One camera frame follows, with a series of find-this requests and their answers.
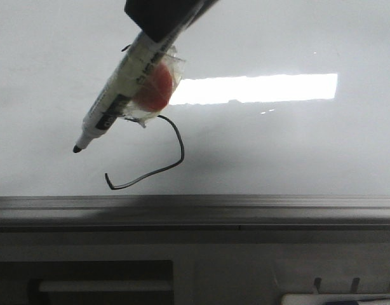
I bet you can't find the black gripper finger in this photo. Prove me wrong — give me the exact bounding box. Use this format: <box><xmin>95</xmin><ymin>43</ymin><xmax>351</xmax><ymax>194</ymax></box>
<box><xmin>124</xmin><ymin>0</ymin><xmax>203</xmax><ymax>43</ymax></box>

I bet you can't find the white black whiteboard marker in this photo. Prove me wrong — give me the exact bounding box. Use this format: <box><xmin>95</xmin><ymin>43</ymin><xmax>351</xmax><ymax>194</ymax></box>
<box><xmin>72</xmin><ymin>0</ymin><xmax>215</xmax><ymax>154</ymax></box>

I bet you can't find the red round magnet taped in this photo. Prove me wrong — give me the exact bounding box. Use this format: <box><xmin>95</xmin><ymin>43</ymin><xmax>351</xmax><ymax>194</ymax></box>
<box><xmin>123</xmin><ymin>46</ymin><xmax>185</xmax><ymax>127</ymax></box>

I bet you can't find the white whiteboard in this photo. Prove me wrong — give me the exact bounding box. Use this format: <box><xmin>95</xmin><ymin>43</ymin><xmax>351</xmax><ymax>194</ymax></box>
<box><xmin>0</xmin><ymin>1</ymin><xmax>390</xmax><ymax>196</ymax></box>

